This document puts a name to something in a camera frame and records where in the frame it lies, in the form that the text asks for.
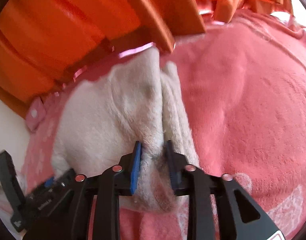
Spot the orange curtain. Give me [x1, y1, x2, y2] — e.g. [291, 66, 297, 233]
[0, 0, 293, 120]

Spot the pink polka dot cloth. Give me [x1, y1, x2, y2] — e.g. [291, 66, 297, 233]
[25, 97, 47, 132]

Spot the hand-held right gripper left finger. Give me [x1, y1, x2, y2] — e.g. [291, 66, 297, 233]
[68, 140, 143, 240]

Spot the pink flower-print fleece blanket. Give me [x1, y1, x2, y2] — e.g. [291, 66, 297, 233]
[20, 7, 306, 240]

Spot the pink sweater with black hearts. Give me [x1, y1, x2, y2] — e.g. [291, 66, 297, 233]
[52, 47, 201, 213]

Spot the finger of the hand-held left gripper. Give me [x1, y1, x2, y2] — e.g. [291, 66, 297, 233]
[30, 168, 76, 196]
[0, 149, 27, 233]

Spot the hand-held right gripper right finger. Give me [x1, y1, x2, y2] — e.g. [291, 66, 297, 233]
[164, 140, 285, 240]

